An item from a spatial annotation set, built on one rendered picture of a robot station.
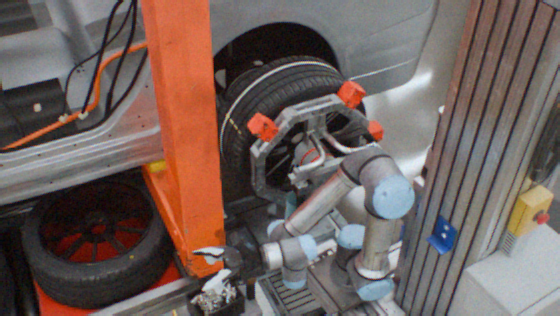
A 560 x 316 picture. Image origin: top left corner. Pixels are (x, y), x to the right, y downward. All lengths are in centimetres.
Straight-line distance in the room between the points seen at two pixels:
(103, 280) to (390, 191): 147
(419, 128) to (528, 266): 242
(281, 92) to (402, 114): 196
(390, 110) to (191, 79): 258
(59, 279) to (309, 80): 134
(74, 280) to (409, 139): 234
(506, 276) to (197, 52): 111
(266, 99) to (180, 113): 58
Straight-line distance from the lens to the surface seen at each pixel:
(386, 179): 170
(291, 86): 248
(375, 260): 194
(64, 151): 267
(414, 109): 438
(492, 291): 183
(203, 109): 201
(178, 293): 280
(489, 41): 155
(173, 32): 182
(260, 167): 252
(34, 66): 331
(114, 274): 274
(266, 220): 321
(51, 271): 281
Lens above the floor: 264
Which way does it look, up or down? 43 degrees down
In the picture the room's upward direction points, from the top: 2 degrees clockwise
